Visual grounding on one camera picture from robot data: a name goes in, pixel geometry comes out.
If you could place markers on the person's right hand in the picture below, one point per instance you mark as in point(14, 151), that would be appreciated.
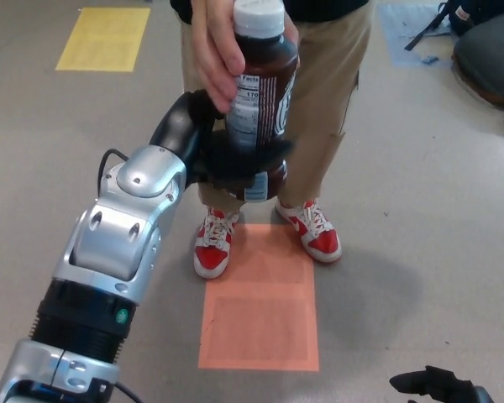
point(214, 46)

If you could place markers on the robot black right hand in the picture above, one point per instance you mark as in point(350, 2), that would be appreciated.
point(441, 388)

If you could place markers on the robot black left hand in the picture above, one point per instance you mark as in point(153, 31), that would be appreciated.
point(180, 126)

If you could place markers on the brown protein shake bottle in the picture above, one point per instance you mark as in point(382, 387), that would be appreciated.
point(269, 84)

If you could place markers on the robot silver left arm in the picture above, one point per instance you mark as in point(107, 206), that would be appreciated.
point(117, 235)

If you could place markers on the person's right red white sneaker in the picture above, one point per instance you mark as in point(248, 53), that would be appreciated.
point(212, 252)

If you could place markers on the person's red white sneaker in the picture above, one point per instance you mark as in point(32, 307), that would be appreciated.
point(319, 239)
point(212, 252)

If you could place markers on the person's left red white sneaker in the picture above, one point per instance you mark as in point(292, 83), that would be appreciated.
point(319, 239)

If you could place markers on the yellow paper sheet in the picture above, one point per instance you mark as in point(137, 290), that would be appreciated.
point(103, 40)

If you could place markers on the khaki cargo trousers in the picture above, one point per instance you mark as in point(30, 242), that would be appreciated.
point(327, 92)

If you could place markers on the blue paper sheet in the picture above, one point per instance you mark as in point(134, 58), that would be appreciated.
point(399, 35)

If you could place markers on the orange paper sheet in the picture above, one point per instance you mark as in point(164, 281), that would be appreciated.
point(260, 319)

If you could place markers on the blue tape scrap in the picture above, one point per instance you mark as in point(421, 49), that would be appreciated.
point(429, 59)

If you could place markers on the grey padded bag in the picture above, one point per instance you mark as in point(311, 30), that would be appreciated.
point(487, 67)

